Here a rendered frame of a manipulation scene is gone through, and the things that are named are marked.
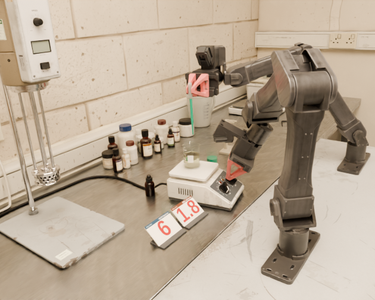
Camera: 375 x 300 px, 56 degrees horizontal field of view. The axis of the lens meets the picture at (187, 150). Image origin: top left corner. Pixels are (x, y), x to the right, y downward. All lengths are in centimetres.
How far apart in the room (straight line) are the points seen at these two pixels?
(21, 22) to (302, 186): 65
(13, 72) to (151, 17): 89
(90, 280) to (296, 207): 47
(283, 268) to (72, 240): 51
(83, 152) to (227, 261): 73
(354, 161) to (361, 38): 106
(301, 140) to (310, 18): 171
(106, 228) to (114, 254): 10
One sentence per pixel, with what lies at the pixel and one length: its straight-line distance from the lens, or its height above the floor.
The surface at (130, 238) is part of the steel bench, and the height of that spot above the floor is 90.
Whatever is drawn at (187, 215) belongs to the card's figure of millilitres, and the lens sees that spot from 97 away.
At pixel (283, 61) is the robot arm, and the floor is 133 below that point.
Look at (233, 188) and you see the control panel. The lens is 105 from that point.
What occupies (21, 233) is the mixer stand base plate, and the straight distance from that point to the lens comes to 104.
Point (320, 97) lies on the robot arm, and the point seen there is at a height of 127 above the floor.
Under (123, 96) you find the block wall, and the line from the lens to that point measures 151.
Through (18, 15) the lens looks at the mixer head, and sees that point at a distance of 81.
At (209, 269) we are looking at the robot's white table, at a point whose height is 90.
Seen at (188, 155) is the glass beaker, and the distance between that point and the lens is 104.
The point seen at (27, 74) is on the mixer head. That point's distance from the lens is 82.
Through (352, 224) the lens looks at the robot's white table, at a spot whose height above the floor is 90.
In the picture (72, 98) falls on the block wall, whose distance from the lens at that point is 135.
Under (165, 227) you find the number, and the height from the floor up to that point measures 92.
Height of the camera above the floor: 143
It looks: 21 degrees down
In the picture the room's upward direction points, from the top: 3 degrees counter-clockwise
